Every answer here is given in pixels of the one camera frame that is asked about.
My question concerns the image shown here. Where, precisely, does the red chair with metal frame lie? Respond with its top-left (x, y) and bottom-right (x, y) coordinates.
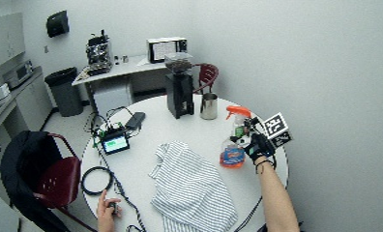
top-left (30, 131), bottom-right (98, 232)

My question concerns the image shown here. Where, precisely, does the long black cable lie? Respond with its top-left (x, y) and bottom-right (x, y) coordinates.
top-left (94, 141), bottom-right (147, 232)

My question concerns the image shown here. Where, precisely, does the black coffee grinder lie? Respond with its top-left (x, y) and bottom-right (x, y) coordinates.
top-left (163, 51), bottom-right (198, 120)

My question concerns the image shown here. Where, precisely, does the red chair with slatted back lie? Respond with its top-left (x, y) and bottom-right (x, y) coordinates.
top-left (193, 63), bottom-right (220, 96)

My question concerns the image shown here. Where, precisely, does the black wrist strap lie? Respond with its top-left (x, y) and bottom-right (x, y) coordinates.
top-left (252, 159), bottom-right (278, 175)

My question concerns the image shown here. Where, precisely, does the striped white cloth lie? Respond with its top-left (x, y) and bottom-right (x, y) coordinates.
top-left (147, 140), bottom-right (239, 232)

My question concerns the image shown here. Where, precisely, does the coiled black cable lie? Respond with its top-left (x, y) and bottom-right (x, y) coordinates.
top-left (79, 165), bottom-right (115, 197)

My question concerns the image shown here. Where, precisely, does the white marker cube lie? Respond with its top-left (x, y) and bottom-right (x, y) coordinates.
top-left (260, 111), bottom-right (294, 149)

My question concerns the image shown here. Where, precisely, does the dark grey trash bin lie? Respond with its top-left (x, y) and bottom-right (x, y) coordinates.
top-left (43, 66), bottom-right (85, 118)

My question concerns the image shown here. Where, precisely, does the thin black cable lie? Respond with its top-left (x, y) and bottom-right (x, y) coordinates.
top-left (231, 195), bottom-right (264, 232)

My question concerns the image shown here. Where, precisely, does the white drawer unit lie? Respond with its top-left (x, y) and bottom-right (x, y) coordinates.
top-left (91, 83), bottom-right (135, 114)

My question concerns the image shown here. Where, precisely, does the small screen device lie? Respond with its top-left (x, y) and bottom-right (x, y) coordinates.
top-left (98, 130), bottom-right (133, 156)

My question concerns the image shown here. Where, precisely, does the silver countertop oven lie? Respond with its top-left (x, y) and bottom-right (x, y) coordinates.
top-left (1, 59), bottom-right (35, 90)

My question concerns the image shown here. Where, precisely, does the orange trigger spray bottle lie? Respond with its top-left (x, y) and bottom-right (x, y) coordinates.
top-left (218, 104), bottom-right (252, 169)

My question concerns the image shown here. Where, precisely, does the small white box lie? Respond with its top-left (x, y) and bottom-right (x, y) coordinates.
top-left (0, 82), bottom-right (13, 102)

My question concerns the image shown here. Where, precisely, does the grey counter cabinet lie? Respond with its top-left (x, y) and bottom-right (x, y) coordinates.
top-left (0, 65), bottom-right (57, 153)

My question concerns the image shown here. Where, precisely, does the black jacket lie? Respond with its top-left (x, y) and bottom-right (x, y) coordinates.
top-left (0, 130), bottom-right (73, 232)

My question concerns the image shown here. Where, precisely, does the white wall cabinet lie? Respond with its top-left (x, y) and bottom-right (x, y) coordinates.
top-left (0, 12), bottom-right (26, 75)

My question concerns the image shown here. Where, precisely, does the black wall dispenser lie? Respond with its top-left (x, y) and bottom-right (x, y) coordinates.
top-left (45, 10), bottom-right (70, 39)

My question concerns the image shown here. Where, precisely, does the stainless steel cup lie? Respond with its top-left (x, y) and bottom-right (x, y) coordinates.
top-left (199, 92), bottom-right (219, 121)

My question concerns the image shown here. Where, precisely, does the white desk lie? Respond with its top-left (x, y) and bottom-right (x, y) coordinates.
top-left (70, 53), bottom-right (177, 114)

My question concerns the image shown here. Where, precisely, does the black power adapter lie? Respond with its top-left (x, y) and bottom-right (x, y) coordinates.
top-left (123, 111), bottom-right (147, 131)

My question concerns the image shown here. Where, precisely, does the espresso machine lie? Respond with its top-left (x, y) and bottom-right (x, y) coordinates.
top-left (83, 29), bottom-right (114, 77)

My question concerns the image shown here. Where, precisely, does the white microwave oven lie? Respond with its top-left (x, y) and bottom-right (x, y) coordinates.
top-left (145, 36), bottom-right (189, 65)

